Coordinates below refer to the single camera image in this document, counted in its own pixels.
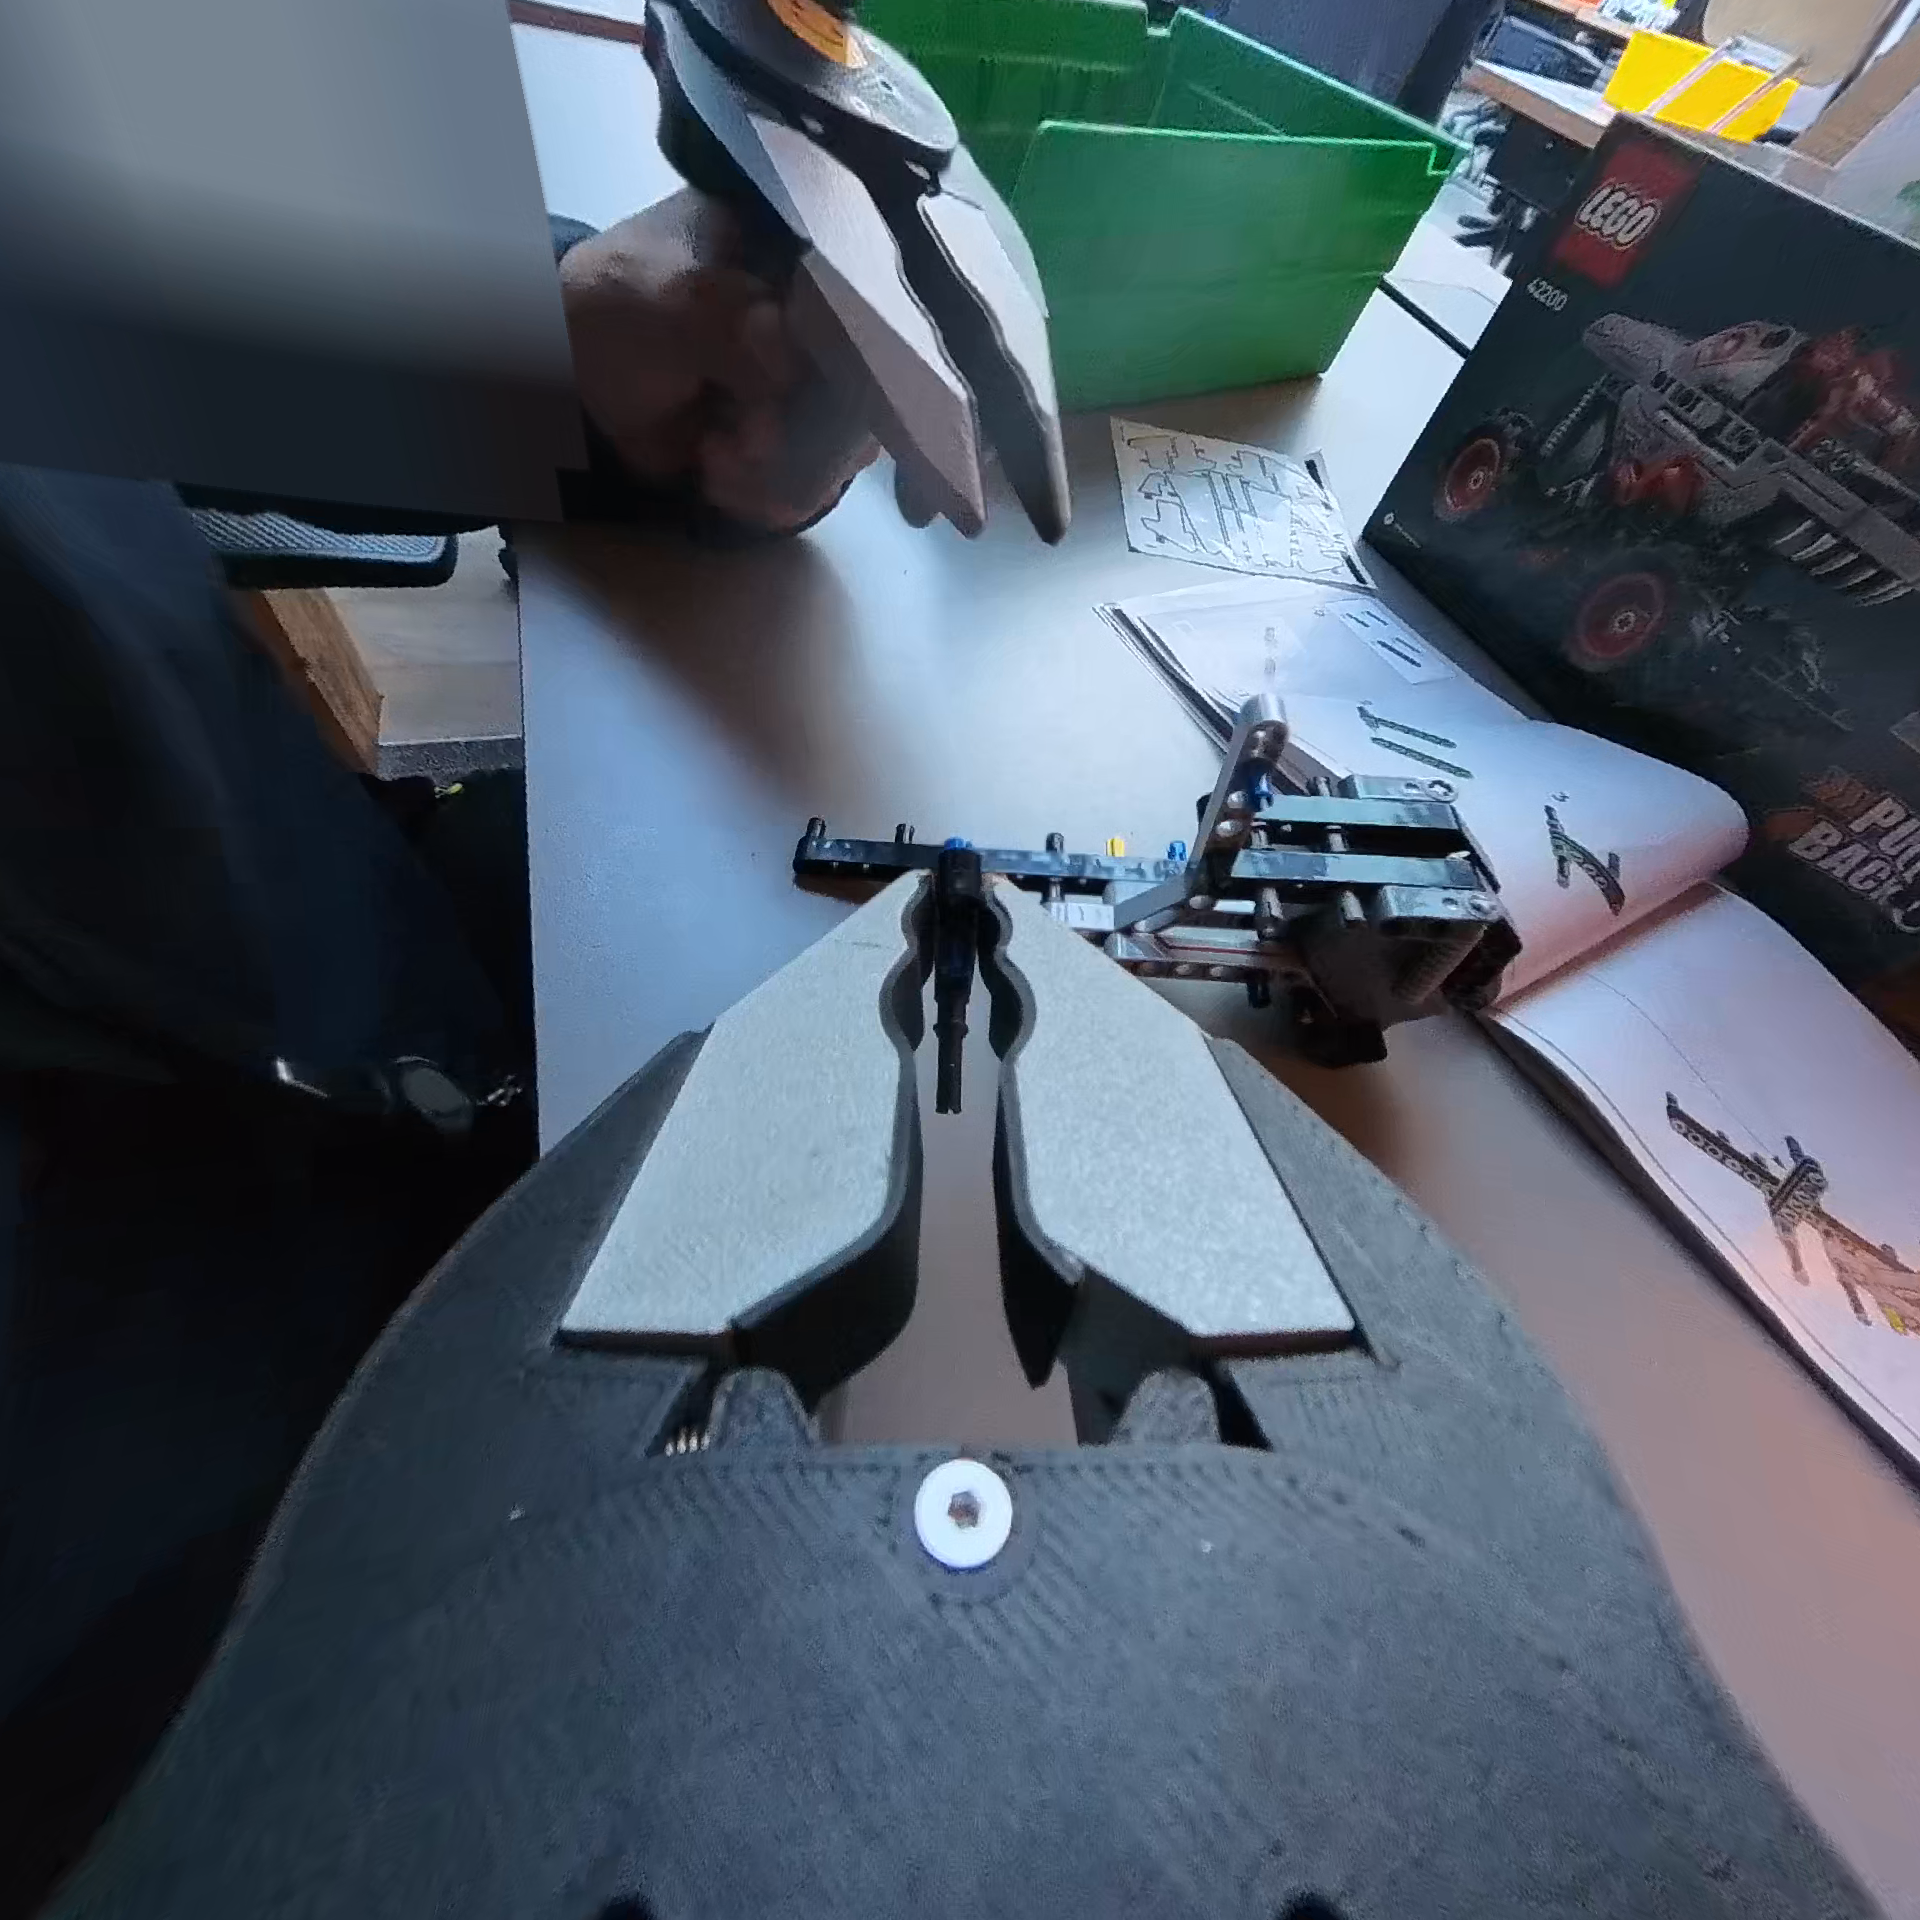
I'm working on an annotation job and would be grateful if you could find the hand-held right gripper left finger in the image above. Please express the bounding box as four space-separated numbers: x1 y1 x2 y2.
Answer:
556 872 925 1397

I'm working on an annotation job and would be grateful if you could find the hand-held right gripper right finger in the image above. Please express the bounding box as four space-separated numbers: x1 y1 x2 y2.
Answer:
983 887 1361 1391

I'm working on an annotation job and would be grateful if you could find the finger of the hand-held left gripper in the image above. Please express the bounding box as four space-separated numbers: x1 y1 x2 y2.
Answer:
656 11 986 539
919 146 1072 548

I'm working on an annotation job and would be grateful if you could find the black beam with blue pin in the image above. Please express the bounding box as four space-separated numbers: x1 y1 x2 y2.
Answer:
929 839 984 1115

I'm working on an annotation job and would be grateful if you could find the partly built lego chassis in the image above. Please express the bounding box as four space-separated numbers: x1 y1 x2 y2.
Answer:
794 693 1524 1071

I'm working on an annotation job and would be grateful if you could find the lego sticker sheet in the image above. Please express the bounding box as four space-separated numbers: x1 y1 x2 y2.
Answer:
1110 416 1373 589

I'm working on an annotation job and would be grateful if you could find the open lego instruction booklet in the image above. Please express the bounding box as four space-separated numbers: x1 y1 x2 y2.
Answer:
1094 586 1920 1480

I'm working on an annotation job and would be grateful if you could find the lego set box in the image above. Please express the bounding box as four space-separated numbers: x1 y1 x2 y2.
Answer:
1365 112 1920 992

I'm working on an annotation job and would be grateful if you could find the person's left hand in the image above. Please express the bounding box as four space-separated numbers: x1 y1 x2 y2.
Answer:
558 193 905 545

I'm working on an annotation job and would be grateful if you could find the green plastic bin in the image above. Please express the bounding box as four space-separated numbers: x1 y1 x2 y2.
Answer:
855 0 1471 415

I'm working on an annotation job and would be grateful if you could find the black chair armrest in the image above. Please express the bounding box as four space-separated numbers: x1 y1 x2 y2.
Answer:
180 504 458 593

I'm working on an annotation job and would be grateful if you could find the wooden plank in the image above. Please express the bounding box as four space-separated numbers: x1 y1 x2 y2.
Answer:
239 586 383 776

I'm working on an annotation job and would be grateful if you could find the yellow storage bin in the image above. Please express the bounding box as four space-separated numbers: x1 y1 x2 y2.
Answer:
1610 31 1800 144

